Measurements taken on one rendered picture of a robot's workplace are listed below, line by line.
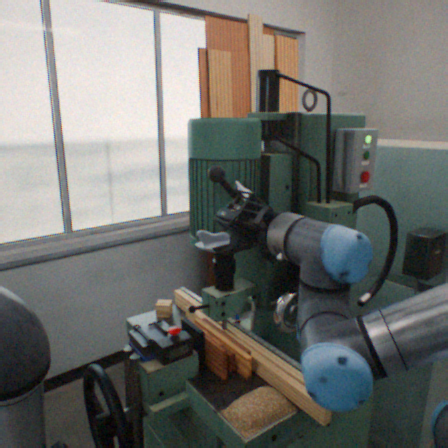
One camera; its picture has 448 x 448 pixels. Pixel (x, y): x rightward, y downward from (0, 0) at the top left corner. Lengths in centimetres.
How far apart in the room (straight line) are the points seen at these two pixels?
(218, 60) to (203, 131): 167
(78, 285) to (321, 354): 199
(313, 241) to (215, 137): 39
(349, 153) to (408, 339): 64
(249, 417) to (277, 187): 52
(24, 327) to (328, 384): 33
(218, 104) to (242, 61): 36
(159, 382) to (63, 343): 154
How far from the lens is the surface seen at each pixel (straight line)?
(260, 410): 88
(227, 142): 86
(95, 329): 250
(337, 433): 130
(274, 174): 97
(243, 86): 268
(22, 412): 57
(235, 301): 103
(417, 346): 48
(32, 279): 226
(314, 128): 99
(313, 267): 56
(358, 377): 47
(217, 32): 263
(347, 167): 103
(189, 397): 101
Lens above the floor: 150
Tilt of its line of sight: 15 degrees down
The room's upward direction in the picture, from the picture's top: straight up
